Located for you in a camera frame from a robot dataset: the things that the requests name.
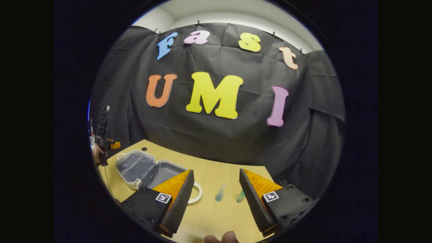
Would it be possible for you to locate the black cable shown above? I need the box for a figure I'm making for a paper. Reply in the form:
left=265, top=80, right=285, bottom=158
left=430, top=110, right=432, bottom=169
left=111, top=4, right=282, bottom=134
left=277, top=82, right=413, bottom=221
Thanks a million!
left=101, top=162, right=115, bottom=199

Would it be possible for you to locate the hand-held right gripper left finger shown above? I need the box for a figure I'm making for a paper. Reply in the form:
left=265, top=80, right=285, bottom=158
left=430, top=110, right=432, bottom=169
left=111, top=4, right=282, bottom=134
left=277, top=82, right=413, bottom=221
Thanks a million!
left=121, top=169, right=195, bottom=238

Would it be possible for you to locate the white and blue tube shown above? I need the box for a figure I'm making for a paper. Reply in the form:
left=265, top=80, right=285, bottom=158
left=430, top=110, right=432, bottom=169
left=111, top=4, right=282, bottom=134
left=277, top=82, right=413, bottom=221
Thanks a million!
left=215, top=183, right=226, bottom=203

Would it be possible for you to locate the white suitcase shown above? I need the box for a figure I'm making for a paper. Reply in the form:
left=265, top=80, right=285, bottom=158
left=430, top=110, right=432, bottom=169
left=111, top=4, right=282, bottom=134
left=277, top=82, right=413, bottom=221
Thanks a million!
left=115, top=150, right=203, bottom=205

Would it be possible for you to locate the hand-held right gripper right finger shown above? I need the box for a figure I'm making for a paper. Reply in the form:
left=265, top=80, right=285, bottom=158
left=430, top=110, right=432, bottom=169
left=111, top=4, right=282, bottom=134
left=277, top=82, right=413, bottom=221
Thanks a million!
left=239, top=168, right=316, bottom=237

